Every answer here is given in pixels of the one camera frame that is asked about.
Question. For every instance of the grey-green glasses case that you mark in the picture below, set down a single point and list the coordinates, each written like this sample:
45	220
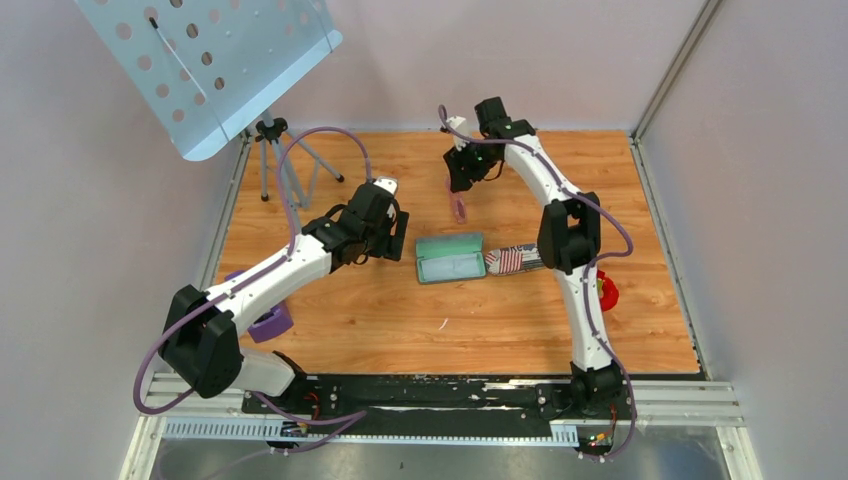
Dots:
461	244

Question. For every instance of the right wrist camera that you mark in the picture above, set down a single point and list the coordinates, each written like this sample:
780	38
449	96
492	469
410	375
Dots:
458	127

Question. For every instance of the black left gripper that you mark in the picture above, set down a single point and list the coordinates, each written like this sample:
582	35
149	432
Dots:
390	245

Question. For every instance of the light blue cloth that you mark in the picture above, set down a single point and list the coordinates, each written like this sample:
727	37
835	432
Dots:
450	268

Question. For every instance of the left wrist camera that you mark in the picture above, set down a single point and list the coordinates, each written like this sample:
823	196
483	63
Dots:
389	184

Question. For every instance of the purple glasses case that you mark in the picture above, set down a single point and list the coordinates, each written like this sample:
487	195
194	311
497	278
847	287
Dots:
272	321

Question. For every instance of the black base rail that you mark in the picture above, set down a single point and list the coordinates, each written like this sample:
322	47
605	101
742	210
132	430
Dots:
486	410

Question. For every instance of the perforated metal music stand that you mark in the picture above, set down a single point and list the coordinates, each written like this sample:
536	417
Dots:
207	69

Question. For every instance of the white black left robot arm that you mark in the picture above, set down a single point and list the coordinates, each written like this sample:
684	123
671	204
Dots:
203	328

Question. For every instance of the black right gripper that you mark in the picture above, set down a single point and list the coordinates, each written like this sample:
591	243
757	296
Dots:
456	160

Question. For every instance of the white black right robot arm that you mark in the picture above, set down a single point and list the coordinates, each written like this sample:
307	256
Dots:
569	239

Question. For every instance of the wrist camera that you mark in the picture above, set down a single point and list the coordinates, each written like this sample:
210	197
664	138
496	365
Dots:
458	127
389	184

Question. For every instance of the pink transparent sunglasses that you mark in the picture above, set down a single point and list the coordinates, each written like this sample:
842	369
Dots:
456	203

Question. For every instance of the flag print glasses case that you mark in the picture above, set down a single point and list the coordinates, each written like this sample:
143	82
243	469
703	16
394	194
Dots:
513	260

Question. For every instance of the red toy arch block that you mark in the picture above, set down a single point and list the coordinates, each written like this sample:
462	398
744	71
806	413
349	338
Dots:
608	291

